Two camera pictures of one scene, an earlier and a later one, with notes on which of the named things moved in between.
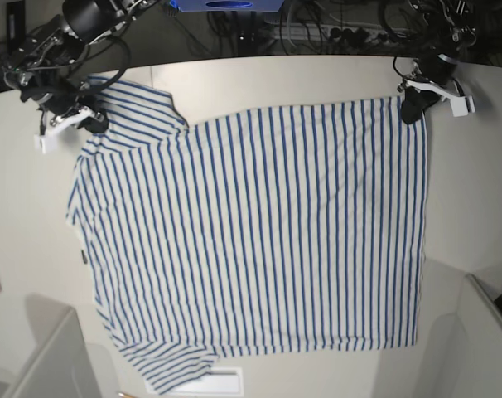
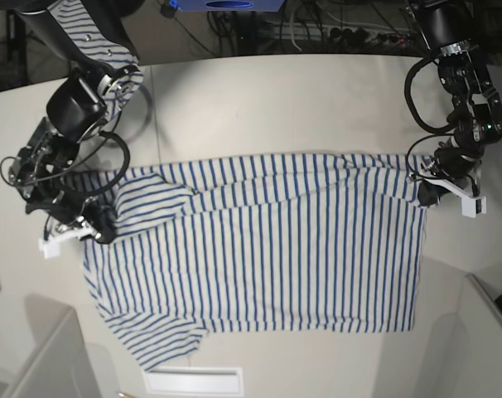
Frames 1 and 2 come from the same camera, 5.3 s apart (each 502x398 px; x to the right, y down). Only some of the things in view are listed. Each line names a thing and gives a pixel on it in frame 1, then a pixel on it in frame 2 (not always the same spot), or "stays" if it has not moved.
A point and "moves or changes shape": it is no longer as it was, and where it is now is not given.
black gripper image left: [65, 94] → [65, 206]
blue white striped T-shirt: [292, 230] moves or changes shape
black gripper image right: [438, 69] → [453, 162]
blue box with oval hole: [228, 5] stays
